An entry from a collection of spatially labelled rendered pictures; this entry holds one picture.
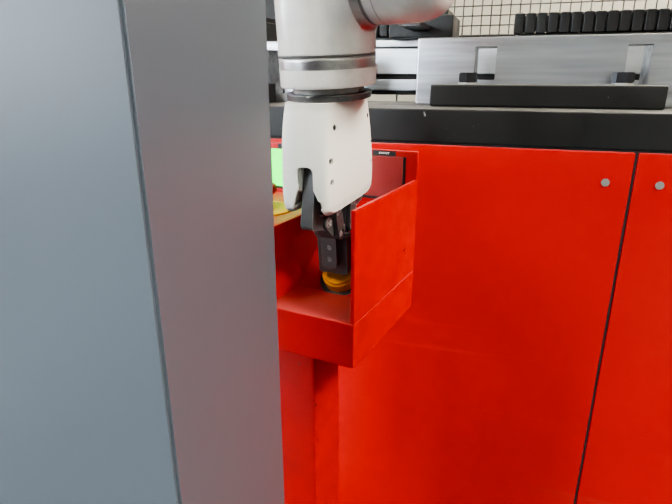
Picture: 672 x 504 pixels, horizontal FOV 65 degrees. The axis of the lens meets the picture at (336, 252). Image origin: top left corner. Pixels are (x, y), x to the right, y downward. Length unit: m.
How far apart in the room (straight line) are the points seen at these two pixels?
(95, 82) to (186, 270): 0.08
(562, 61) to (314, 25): 0.48
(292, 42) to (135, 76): 0.28
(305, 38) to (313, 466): 0.46
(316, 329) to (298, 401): 0.14
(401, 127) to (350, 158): 0.27
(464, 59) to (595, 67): 0.18
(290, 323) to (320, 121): 0.19
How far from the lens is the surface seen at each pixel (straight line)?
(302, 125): 0.45
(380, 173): 0.59
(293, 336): 0.52
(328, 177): 0.45
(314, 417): 0.62
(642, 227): 0.77
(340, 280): 0.54
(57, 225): 0.21
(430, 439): 0.92
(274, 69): 0.96
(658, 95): 0.81
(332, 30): 0.45
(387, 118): 0.75
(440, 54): 0.86
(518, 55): 0.85
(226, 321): 0.28
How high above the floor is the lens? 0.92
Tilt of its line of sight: 18 degrees down
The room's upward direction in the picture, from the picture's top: straight up
